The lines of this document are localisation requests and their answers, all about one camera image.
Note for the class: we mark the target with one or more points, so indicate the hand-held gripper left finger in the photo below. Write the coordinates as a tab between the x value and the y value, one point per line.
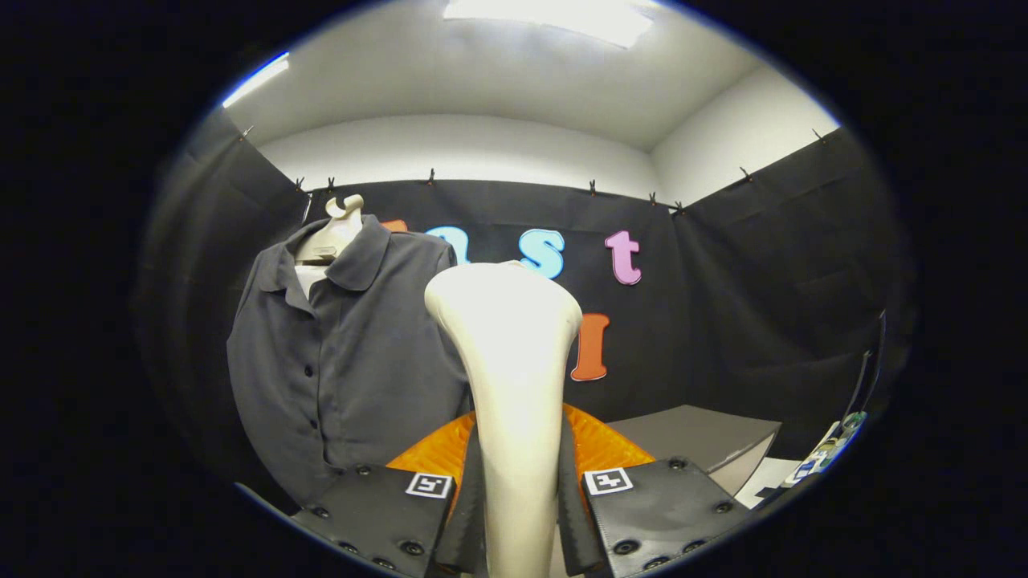
470	522

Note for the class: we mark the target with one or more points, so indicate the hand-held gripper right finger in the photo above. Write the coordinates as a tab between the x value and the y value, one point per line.
574	522

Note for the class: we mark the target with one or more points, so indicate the grey button shirt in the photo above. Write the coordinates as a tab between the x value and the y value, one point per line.
361	361

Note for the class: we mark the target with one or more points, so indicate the cream garment hanger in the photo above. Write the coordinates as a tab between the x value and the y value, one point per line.
337	237

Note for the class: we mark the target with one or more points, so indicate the grey cabinet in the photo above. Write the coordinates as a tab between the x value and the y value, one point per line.
691	437

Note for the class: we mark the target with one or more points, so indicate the white side table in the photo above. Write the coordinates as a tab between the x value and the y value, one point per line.
771	478

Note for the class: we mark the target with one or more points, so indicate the black backdrop cloth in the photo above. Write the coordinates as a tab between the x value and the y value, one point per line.
723	305

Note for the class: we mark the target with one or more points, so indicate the narrow ceiling light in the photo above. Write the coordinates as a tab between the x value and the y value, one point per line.
257	79

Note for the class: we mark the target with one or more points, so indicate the large ceiling light panel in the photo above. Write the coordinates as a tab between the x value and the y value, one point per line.
554	18

